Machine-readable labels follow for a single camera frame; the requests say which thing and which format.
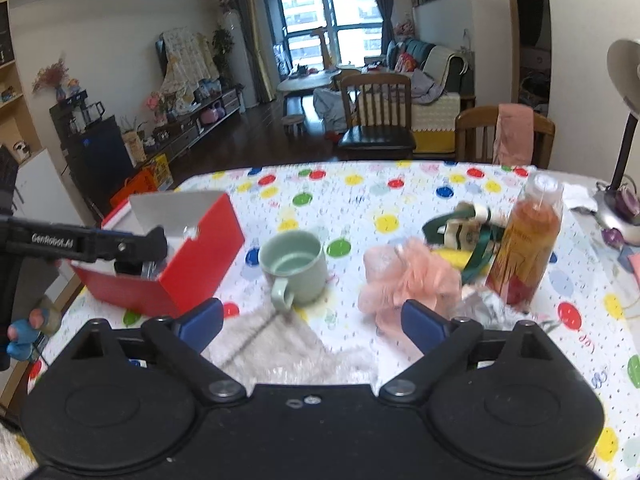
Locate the wooden wall shelf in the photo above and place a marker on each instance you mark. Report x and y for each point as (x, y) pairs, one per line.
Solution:
(10, 90)

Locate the large window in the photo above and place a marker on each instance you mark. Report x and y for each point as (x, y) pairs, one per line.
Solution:
(350, 40)

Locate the black cabinet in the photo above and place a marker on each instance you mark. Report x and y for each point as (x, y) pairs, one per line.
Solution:
(100, 155)

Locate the brown paper bag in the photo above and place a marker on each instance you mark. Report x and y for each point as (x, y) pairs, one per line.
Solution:
(132, 147)

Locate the dried flower vase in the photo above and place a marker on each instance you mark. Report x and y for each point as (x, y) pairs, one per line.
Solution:
(52, 75)

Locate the sofa with cream cover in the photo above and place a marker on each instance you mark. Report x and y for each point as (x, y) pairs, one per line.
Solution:
(440, 110)

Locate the pale green cup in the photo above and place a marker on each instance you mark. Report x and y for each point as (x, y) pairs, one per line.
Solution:
(300, 285)

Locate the white standing air conditioner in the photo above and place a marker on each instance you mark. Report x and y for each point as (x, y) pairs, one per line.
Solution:
(240, 60)

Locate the small purple ornament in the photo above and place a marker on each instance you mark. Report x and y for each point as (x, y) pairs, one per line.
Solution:
(627, 200)
(612, 236)

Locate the pink bath pouf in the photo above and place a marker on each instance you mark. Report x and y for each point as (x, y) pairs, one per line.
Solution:
(415, 275)

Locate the wooden giraffe figure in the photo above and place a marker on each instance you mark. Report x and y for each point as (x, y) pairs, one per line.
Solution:
(327, 47)

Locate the patterned cloth cover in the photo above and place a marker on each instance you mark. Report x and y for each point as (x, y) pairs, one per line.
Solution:
(187, 65)

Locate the wooden chair with towel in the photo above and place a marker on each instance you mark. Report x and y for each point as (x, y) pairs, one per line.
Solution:
(472, 135)

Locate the orange plastic crate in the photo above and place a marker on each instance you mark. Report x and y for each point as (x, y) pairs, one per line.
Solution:
(135, 185)

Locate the red storage box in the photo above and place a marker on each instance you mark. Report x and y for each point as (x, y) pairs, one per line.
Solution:
(200, 265)

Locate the black coffee maker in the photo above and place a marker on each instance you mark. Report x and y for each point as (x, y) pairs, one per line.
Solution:
(82, 110)

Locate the silver desk lamp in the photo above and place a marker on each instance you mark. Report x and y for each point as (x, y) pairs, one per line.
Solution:
(622, 75)

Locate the person's left hand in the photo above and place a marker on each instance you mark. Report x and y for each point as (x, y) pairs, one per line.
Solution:
(47, 317)

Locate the grey fuzzy cloth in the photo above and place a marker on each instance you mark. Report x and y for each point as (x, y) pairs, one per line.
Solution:
(280, 345)

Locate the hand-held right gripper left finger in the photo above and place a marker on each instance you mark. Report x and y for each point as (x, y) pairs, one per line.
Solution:
(202, 327)

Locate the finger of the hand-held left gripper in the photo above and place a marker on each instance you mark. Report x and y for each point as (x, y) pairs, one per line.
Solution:
(145, 250)

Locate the wooden chair dark seat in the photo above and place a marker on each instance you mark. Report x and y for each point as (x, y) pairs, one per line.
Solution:
(375, 135)

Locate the white bedding bundle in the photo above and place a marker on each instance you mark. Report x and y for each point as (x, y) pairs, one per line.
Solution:
(330, 107)

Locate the orange drink bottle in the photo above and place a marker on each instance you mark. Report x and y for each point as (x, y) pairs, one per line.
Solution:
(525, 240)

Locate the yellow box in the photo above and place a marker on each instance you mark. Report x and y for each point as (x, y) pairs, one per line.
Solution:
(160, 167)

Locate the pink toy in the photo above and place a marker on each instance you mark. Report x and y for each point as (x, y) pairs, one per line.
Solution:
(212, 111)

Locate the pink flowers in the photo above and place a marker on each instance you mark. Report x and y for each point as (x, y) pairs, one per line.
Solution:
(156, 105)

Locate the pink notebook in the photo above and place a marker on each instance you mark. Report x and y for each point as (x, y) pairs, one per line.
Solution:
(632, 270)

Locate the low television cabinet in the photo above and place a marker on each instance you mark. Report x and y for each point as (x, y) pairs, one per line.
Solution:
(185, 132)

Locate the small wooden stool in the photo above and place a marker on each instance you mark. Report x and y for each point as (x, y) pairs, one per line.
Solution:
(293, 121)

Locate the pink towel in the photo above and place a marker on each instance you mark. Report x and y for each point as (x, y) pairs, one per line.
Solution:
(515, 135)

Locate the round coffee table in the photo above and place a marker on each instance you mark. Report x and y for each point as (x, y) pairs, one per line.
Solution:
(305, 82)

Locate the potted green plant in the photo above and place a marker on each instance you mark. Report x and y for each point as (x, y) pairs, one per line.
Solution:
(222, 45)

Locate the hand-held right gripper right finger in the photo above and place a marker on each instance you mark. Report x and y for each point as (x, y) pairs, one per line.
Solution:
(422, 327)

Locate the white tissue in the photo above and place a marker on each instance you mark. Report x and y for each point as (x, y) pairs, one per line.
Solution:
(580, 197)

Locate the white cabinet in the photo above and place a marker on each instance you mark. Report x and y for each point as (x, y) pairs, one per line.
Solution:
(45, 185)

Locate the polka dot tablecloth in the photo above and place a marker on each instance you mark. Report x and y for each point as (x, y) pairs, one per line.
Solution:
(380, 195)

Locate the grey and yellow curtain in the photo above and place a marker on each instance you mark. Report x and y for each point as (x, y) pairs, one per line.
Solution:
(252, 50)

